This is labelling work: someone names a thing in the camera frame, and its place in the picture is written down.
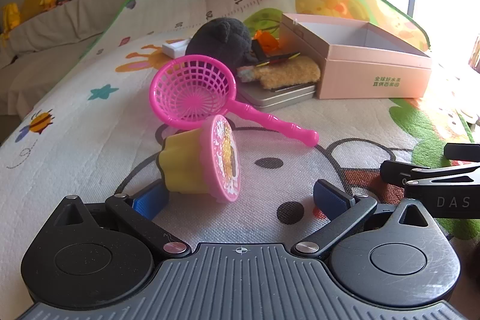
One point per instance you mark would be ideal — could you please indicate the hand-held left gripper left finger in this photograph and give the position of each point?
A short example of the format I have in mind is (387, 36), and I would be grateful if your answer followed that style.
(150, 200)

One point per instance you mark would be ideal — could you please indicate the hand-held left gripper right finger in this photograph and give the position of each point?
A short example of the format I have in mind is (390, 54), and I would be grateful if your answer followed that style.
(330, 198)

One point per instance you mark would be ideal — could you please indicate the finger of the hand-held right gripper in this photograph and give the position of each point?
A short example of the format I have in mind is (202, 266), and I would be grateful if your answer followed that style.
(431, 172)
(463, 150)

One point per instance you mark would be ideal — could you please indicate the yellow pudding cup toy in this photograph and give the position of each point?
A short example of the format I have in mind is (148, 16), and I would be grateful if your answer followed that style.
(183, 166)

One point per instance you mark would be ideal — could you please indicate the pink cardboard box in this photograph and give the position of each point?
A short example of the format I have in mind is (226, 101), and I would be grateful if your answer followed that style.
(375, 78)

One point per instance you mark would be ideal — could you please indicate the pink plastic strainer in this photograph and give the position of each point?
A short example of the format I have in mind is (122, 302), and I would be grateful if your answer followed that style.
(187, 95)

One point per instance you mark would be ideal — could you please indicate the silver metal tin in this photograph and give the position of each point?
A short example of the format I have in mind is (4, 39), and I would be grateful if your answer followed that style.
(277, 98)

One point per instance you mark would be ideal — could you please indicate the yellow fuzzy plush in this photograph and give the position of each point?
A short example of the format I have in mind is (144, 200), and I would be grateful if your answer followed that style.
(288, 74)

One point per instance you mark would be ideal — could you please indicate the small white box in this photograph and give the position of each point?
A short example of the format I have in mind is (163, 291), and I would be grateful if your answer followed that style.
(174, 49)

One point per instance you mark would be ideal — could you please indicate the orange plastic toy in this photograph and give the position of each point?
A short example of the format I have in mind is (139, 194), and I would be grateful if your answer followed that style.
(268, 40)

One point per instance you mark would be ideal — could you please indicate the black plush toy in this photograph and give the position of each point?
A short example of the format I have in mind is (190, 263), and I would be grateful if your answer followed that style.
(221, 39)

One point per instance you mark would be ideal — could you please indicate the printed cartoon play mat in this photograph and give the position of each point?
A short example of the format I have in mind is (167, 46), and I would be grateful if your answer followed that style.
(93, 140)

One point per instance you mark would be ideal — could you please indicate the grey covered sofa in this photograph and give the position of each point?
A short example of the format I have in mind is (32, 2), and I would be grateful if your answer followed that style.
(48, 57)

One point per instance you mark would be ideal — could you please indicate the yellow cushion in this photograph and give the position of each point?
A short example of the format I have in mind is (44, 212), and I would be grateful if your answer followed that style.
(33, 5)

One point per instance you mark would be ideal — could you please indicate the yellow cloth toy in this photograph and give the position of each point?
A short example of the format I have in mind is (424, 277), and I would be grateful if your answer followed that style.
(10, 18)

